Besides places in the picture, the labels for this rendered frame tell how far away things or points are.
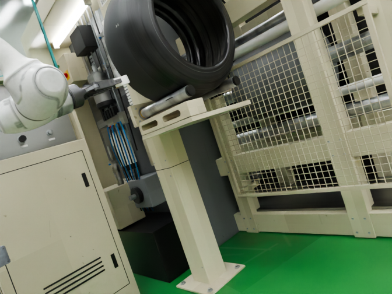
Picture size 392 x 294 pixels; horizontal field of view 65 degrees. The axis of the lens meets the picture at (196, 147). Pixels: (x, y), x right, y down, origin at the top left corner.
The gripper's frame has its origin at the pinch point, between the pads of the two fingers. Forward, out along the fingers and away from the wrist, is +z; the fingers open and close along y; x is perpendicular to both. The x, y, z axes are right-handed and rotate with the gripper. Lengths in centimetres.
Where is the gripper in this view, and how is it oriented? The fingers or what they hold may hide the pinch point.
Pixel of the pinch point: (119, 81)
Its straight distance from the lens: 115.6
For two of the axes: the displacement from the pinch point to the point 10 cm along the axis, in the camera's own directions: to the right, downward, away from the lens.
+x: 4.1, 9.0, 1.4
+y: -6.4, 1.7, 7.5
